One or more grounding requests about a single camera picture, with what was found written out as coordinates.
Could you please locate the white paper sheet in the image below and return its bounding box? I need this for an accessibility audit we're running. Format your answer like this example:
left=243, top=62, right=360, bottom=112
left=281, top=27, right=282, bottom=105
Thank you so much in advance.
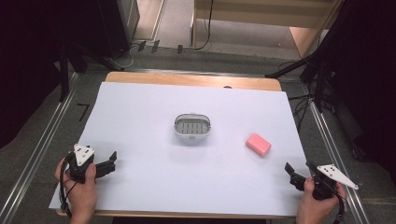
left=49, top=81, right=308, bottom=217

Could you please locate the person's right hand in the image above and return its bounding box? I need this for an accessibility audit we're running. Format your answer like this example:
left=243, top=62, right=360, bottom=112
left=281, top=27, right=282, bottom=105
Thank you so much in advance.
left=295, top=176, right=347, bottom=220

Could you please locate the light wooden shelf unit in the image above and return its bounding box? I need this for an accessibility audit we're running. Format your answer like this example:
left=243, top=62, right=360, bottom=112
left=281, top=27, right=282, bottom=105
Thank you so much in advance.
left=190, top=0, right=345, bottom=60

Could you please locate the pink soap bar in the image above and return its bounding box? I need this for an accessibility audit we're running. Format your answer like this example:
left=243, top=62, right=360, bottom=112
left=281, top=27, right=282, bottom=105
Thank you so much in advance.
left=245, top=133, right=273, bottom=158

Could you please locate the metal floor rail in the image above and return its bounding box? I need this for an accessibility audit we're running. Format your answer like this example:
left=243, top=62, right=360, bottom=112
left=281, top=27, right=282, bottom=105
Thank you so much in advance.
left=0, top=72, right=80, bottom=224
left=306, top=101, right=372, bottom=224

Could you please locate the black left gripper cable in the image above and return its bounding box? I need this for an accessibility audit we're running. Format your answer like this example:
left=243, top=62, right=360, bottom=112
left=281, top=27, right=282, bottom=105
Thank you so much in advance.
left=59, top=152, right=78, bottom=218

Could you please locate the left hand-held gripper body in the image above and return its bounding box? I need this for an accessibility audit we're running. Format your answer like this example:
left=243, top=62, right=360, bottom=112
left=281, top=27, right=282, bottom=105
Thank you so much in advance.
left=67, top=143, right=97, bottom=185

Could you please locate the black metal stand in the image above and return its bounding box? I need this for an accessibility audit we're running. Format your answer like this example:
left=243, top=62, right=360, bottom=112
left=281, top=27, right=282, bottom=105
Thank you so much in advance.
left=58, top=43, right=120, bottom=103

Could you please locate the black curtain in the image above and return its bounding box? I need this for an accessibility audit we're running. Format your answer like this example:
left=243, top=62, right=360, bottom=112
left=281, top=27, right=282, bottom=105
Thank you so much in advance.
left=314, top=0, right=396, bottom=185
left=0, top=0, right=104, bottom=150

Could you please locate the white cable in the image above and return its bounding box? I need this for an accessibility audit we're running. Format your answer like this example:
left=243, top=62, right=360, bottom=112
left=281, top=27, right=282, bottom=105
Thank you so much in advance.
left=108, top=43, right=139, bottom=71

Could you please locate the black hanging cable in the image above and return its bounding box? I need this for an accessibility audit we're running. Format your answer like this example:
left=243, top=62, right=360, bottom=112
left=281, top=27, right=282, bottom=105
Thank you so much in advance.
left=186, top=0, right=215, bottom=52

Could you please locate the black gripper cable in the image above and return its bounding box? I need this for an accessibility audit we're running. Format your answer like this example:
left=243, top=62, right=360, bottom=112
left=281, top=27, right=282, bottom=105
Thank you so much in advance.
left=317, top=178, right=347, bottom=224
left=59, top=152, right=78, bottom=218

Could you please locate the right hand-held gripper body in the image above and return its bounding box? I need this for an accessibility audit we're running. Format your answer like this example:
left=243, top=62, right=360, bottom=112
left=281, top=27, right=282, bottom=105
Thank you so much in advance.
left=312, top=163, right=360, bottom=201

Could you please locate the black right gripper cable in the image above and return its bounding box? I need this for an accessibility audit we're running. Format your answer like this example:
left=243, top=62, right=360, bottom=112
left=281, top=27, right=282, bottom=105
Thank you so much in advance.
left=317, top=178, right=347, bottom=224

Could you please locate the bundle of black cables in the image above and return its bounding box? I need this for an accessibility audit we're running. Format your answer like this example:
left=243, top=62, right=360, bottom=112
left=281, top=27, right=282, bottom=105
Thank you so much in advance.
left=288, top=92, right=316, bottom=132

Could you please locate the black tripod stand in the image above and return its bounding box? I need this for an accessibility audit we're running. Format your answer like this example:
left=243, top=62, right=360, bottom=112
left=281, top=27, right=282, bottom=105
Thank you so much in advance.
left=264, top=18, right=344, bottom=110

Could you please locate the white soap dish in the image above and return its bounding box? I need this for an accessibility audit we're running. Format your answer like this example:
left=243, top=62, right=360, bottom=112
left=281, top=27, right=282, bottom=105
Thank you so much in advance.
left=173, top=112, right=212, bottom=140

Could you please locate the dark cabinet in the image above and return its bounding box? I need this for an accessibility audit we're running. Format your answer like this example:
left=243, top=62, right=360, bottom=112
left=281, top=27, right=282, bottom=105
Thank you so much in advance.
left=96, top=0, right=141, bottom=52

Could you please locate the person's left hand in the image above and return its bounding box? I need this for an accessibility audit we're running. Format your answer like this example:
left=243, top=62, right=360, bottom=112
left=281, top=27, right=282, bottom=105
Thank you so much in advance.
left=54, top=157, right=98, bottom=219

